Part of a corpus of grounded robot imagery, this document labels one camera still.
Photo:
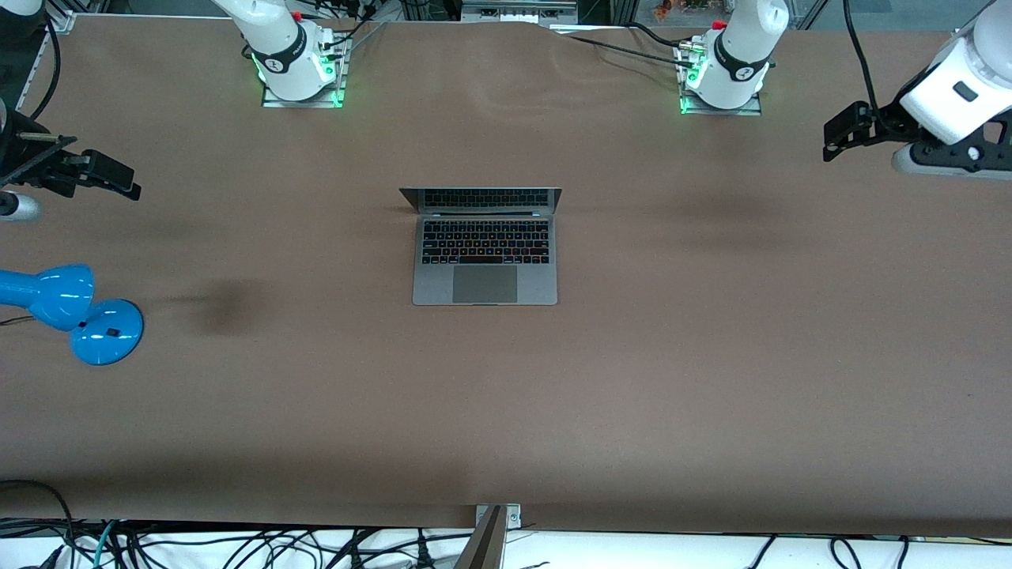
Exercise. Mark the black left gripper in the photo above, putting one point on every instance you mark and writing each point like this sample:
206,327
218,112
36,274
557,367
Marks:
891,120

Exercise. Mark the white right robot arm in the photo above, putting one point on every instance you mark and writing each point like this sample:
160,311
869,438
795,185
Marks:
277,39

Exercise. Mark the grey equipment box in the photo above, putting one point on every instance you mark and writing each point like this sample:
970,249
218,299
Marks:
518,12

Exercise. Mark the grey laptop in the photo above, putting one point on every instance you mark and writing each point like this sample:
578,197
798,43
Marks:
484,284

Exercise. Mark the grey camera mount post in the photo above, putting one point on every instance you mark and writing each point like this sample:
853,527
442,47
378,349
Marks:
484,545

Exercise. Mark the aluminium table edge rail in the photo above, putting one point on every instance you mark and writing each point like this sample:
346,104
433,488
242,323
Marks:
35,63

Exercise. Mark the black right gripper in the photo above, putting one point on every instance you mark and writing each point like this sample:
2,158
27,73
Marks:
24,160

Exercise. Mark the blue desk lamp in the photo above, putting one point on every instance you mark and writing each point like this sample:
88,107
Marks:
103,332

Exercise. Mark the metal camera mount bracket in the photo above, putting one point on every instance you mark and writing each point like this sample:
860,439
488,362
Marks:
514,518

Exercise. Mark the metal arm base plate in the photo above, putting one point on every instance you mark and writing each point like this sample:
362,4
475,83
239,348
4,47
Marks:
267,102
751,111

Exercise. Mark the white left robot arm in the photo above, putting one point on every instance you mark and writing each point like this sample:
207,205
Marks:
743,47

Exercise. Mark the brown table cover sheet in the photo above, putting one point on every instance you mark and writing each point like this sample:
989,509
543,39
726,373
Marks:
506,411

